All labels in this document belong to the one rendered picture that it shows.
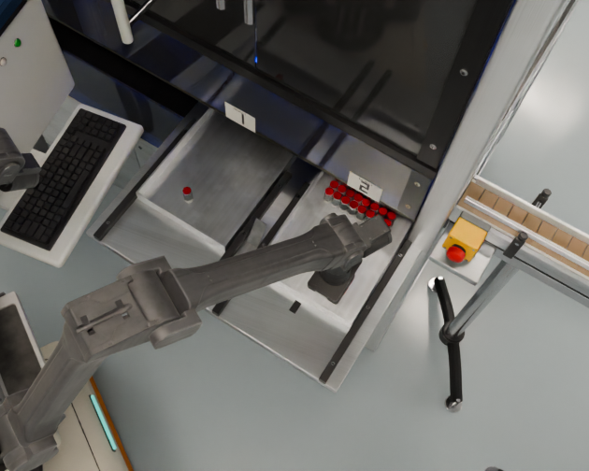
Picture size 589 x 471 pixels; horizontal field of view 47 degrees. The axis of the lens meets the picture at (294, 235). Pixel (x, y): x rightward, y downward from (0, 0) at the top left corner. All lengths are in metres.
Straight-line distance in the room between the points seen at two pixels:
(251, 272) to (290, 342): 0.59
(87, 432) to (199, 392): 0.44
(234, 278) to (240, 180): 0.77
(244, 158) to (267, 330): 0.45
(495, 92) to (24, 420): 0.87
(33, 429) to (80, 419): 1.09
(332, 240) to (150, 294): 0.34
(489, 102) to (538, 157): 1.84
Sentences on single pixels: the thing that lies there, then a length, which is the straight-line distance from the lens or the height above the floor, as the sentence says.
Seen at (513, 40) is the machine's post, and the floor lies 1.61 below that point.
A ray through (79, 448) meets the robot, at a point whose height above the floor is 0.28.
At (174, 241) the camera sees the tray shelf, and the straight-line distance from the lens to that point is 1.65.
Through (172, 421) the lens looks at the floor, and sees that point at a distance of 2.42.
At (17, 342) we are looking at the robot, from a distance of 1.47.
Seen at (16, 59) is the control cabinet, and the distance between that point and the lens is 1.76.
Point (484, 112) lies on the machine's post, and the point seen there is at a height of 1.44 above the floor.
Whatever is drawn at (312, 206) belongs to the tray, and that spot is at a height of 0.88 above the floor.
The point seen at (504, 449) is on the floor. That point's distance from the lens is 2.52.
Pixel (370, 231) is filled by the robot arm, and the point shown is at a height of 1.30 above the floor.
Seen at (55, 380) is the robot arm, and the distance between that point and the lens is 0.98.
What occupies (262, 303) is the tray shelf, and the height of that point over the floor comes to 0.88.
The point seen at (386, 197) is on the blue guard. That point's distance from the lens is 1.55.
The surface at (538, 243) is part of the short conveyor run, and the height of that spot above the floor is 0.93.
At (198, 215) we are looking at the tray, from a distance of 1.67.
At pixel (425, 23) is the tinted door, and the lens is 1.13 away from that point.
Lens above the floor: 2.37
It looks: 65 degrees down
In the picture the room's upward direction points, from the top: 5 degrees clockwise
